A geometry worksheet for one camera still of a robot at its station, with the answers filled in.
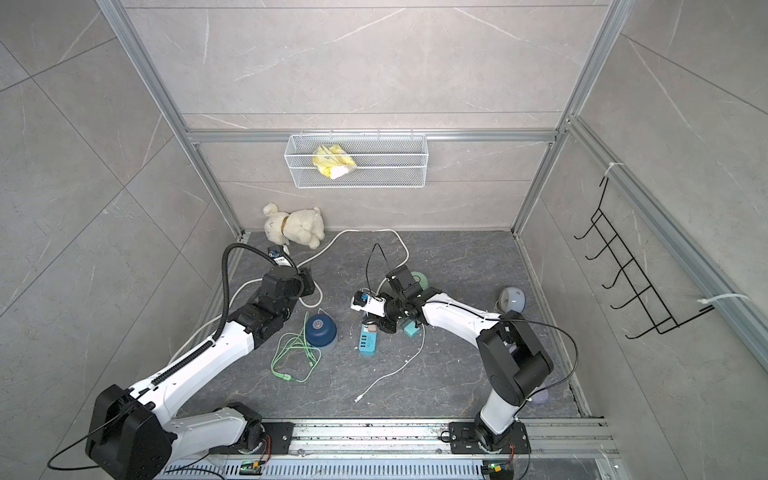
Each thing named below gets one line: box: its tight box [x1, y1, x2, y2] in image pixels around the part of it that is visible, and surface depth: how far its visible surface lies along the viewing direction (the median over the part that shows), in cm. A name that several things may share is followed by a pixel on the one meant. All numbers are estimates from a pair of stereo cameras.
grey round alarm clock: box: [498, 287, 526, 314], surface depth 92 cm
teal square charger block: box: [402, 320, 420, 338], surface depth 92 cm
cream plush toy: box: [263, 202, 325, 249], surface depth 113 cm
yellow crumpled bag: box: [312, 144, 357, 180], surface depth 87 cm
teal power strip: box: [359, 324, 378, 356], surface depth 90 cm
